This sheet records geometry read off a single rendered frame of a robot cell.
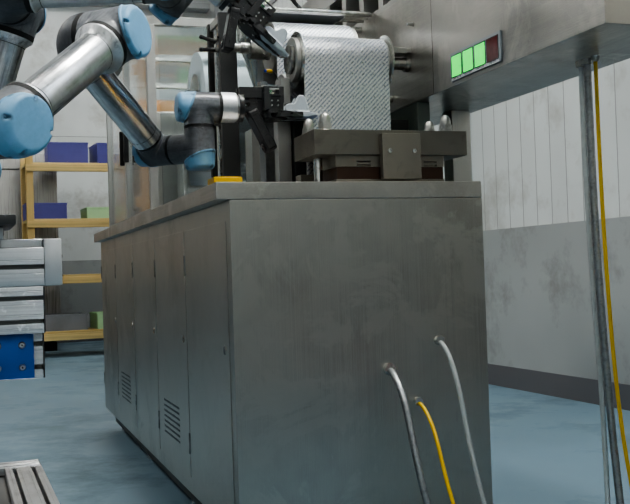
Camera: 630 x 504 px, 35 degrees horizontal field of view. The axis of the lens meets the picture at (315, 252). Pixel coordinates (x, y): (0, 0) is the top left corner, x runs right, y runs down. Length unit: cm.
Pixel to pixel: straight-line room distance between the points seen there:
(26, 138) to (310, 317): 77
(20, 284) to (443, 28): 124
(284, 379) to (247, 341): 12
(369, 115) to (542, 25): 64
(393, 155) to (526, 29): 45
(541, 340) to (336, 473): 325
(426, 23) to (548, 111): 279
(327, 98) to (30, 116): 94
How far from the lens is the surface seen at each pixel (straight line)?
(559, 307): 532
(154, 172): 351
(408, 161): 243
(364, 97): 265
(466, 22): 248
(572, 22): 208
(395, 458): 239
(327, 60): 263
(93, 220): 934
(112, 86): 239
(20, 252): 198
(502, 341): 582
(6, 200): 1008
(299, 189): 228
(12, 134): 189
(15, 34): 265
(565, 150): 528
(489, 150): 593
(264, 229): 225
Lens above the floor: 69
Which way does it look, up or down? 1 degrees up
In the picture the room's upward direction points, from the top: 2 degrees counter-clockwise
